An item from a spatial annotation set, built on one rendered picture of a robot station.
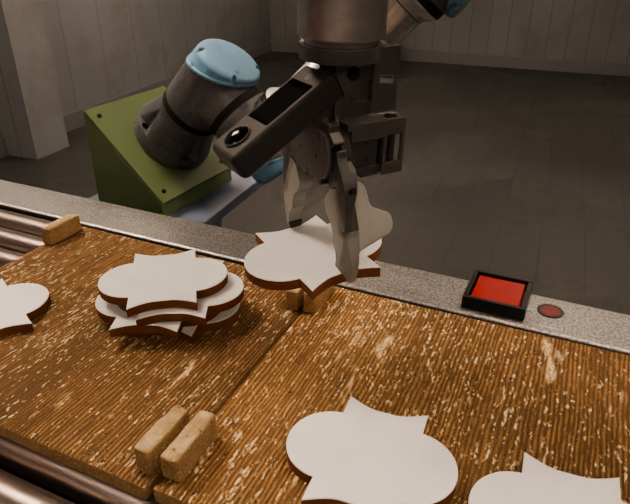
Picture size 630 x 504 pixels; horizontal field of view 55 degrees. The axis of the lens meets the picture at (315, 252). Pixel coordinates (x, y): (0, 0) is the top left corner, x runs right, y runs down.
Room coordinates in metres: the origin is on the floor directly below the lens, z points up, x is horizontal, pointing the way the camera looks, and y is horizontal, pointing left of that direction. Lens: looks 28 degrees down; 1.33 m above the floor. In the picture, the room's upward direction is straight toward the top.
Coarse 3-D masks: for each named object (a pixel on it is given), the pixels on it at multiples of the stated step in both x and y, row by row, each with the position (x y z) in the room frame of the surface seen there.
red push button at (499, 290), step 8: (480, 280) 0.67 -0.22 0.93; (488, 280) 0.67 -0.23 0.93; (496, 280) 0.67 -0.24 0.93; (504, 280) 0.67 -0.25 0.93; (480, 288) 0.65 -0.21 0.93; (488, 288) 0.65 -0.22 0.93; (496, 288) 0.65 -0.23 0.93; (504, 288) 0.65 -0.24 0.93; (512, 288) 0.65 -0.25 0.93; (520, 288) 0.65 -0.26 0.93; (480, 296) 0.64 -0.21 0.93; (488, 296) 0.64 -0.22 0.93; (496, 296) 0.64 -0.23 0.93; (504, 296) 0.64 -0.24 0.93; (512, 296) 0.64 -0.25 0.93; (520, 296) 0.64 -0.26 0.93; (512, 304) 0.62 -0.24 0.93; (520, 304) 0.62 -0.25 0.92
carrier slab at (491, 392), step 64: (320, 320) 0.57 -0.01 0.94; (384, 320) 0.57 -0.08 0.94; (448, 320) 0.57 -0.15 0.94; (256, 384) 0.46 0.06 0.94; (320, 384) 0.46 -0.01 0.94; (384, 384) 0.46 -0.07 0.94; (448, 384) 0.46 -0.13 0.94; (512, 384) 0.46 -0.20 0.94; (576, 384) 0.46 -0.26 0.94; (256, 448) 0.38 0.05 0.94; (448, 448) 0.38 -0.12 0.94; (512, 448) 0.38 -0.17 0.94; (576, 448) 0.38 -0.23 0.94
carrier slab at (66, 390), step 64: (64, 256) 0.73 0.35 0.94; (128, 256) 0.73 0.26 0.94; (64, 320) 0.57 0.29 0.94; (256, 320) 0.57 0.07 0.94; (0, 384) 0.46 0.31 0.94; (64, 384) 0.46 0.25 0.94; (128, 384) 0.46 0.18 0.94; (192, 384) 0.46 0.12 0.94; (64, 448) 0.38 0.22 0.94; (128, 448) 0.38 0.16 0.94
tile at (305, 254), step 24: (264, 240) 0.55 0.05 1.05; (288, 240) 0.55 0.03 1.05; (312, 240) 0.55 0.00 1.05; (264, 264) 0.50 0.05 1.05; (288, 264) 0.50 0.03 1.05; (312, 264) 0.50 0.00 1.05; (360, 264) 0.50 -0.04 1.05; (264, 288) 0.48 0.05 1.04; (288, 288) 0.47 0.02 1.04; (312, 288) 0.46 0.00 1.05
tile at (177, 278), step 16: (144, 256) 0.64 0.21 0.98; (160, 256) 0.64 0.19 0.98; (176, 256) 0.64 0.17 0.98; (192, 256) 0.64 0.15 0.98; (112, 272) 0.60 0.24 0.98; (128, 272) 0.60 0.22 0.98; (144, 272) 0.60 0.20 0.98; (160, 272) 0.60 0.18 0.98; (176, 272) 0.60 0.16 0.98; (192, 272) 0.60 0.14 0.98; (208, 272) 0.60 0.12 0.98; (224, 272) 0.60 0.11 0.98; (112, 288) 0.57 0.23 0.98; (128, 288) 0.57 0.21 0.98; (144, 288) 0.57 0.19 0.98; (160, 288) 0.57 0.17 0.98; (176, 288) 0.57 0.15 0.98; (192, 288) 0.57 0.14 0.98; (208, 288) 0.57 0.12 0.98; (128, 304) 0.54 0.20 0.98; (144, 304) 0.54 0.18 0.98; (160, 304) 0.54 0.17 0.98; (176, 304) 0.55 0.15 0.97; (192, 304) 0.54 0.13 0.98
